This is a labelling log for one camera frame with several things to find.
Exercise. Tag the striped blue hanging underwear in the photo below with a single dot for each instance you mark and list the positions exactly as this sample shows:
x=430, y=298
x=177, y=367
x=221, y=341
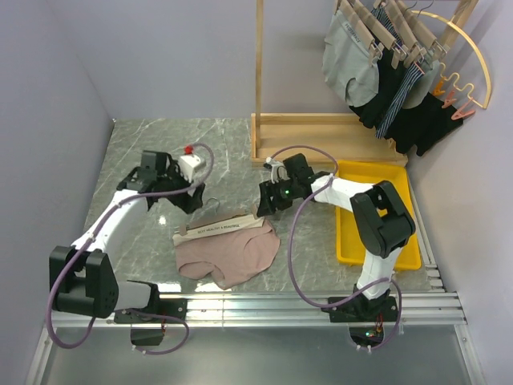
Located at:
x=415, y=57

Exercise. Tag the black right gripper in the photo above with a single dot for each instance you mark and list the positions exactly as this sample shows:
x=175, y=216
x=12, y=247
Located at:
x=267, y=207

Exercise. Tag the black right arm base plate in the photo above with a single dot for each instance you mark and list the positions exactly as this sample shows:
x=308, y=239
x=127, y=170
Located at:
x=361, y=309

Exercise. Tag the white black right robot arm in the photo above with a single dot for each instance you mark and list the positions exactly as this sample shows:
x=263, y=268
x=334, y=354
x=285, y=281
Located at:
x=376, y=277

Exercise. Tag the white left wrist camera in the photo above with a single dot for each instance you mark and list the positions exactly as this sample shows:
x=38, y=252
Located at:
x=190, y=164

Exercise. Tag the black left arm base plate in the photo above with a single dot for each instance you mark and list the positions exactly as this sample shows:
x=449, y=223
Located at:
x=175, y=307

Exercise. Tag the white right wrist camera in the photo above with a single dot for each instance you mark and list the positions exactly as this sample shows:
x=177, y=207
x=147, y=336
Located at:
x=274, y=166

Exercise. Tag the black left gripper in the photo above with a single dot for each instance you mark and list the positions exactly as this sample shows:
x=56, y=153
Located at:
x=188, y=203

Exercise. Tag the light grey hanging underwear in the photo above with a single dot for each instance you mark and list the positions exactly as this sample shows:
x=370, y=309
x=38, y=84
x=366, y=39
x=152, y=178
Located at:
x=422, y=86

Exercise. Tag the black hanging underwear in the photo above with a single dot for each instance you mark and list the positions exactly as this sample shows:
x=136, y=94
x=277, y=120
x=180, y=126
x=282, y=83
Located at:
x=423, y=126
x=371, y=113

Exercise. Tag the wooden rack upright post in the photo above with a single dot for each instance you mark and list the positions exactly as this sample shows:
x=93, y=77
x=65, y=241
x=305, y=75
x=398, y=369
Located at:
x=259, y=76

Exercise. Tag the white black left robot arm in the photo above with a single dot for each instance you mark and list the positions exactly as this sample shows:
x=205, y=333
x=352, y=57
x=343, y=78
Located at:
x=82, y=277

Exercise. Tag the beige hanger on grey underwear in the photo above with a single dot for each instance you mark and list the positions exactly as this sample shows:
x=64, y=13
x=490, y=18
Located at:
x=361, y=30

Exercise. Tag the wooden rack right post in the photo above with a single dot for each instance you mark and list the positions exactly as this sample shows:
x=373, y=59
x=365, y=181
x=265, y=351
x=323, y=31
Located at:
x=462, y=13

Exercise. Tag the beige clip hanger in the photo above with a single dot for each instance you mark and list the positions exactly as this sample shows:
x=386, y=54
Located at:
x=216, y=217

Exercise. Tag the orange wavy clip hanger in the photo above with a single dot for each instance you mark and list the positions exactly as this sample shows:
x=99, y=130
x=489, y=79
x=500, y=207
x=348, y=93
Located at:
x=458, y=97

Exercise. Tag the yellow plastic tray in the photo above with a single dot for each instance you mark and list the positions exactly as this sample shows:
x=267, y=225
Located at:
x=379, y=216

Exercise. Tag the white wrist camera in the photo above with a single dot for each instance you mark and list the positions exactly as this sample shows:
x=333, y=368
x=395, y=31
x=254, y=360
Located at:
x=190, y=164
x=274, y=166

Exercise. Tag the pink and cream underwear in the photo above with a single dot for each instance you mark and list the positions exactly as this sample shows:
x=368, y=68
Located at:
x=231, y=251

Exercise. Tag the aluminium rail frame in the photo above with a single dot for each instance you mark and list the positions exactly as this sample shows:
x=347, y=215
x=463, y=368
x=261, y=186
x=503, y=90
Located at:
x=434, y=308

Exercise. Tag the black rear hanging underwear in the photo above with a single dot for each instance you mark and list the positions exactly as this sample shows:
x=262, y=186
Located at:
x=423, y=126

